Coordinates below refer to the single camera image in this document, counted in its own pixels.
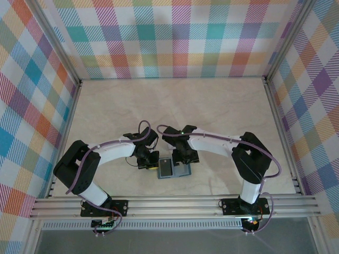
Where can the black gold VIP card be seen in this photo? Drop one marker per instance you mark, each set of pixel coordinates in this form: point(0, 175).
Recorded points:
point(165, 168)

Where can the teal leather card holder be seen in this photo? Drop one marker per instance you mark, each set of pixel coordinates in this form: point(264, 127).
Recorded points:
point(182, 173)

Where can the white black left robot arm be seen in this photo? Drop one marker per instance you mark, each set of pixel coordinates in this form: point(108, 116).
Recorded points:
point(114, 153)

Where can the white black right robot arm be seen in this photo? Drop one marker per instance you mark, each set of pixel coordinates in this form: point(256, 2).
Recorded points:
point(212, 145)

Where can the green circuit board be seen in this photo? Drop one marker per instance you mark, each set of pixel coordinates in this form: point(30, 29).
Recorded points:
point(103, 224)

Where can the circuit board with orange disc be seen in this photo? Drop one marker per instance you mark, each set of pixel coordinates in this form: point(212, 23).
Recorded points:
point(253, 221)

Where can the aluminium mounting rail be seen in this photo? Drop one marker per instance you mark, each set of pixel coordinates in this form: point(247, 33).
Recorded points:
point(174, 206)

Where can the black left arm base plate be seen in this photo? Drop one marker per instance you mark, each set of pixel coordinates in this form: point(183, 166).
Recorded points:
point(119, 207)

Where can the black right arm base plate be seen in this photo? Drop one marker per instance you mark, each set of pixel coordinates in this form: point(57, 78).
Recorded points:
point(230, 206)

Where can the aluminium table side rail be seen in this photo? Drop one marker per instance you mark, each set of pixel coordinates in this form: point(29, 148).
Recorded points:
point(66, 127)
point(281, 132)

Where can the aluminium frame leg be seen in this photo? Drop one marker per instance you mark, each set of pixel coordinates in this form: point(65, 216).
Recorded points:
point(31, 238)
point(317, 238)

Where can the aluminium frame post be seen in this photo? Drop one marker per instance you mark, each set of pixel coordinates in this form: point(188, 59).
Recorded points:
point(57, 42)
point(288, 39)

